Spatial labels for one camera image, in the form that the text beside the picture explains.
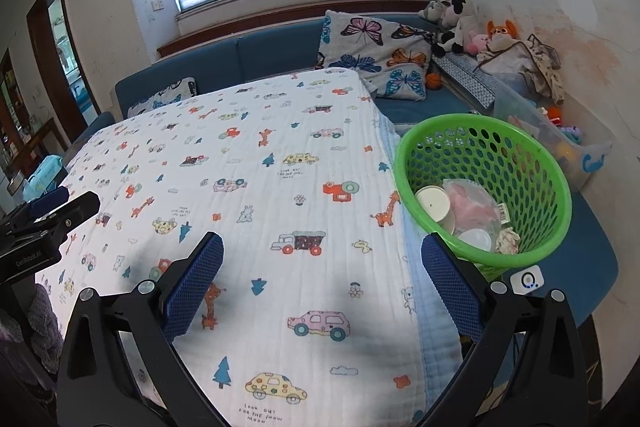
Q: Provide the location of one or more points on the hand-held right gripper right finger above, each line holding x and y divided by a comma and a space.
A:
450, 287

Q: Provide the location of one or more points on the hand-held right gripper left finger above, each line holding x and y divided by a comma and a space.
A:
195, 287

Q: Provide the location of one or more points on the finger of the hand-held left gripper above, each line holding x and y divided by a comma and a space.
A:
75, 209
47, 201

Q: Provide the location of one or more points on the round pudding cup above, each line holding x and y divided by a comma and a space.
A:
475, 239

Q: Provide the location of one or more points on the white tissue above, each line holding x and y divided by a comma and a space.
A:
507, 241

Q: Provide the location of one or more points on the clear plastic container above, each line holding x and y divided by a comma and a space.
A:
475, 207

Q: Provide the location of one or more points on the beige paper cup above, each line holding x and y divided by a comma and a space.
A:
432, 204

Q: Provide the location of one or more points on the green plastic basket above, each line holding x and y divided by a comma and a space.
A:
480, 117

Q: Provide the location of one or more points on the light blue pack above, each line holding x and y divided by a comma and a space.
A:
45, 174

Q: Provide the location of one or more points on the wooden cabinet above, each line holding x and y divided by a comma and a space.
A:
15, 132

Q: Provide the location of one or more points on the white square device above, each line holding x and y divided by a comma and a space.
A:
526, 279

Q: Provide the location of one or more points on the small printed pillow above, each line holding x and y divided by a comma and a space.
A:
162, 99

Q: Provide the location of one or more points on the white printed blanket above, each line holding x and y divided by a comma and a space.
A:
300, 187

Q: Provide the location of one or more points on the clear plastic storage box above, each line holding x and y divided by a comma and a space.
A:
590, 157

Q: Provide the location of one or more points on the purple toy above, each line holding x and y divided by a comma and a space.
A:
571, 132

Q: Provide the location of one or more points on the small orange ball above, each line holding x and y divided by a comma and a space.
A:
433, 80

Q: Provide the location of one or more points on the grey patterned mat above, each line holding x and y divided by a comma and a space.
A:
467, 79

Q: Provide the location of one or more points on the beige printed cloth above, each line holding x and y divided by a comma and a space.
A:
515, 62

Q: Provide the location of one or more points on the pink plush toy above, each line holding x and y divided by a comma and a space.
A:
478, 43

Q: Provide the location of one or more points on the butterfly print pillow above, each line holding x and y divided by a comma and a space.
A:
375, 52

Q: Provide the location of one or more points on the orange fox plush toy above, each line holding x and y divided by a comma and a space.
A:
501, 34

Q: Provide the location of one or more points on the cow plush toy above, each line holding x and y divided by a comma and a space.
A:
462, 24

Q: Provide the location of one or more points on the grey plush toy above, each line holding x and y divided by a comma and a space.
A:
432, 12

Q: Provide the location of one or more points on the wooden door frame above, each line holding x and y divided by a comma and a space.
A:
37, 57

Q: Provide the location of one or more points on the wall light switch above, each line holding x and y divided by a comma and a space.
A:
157, 5

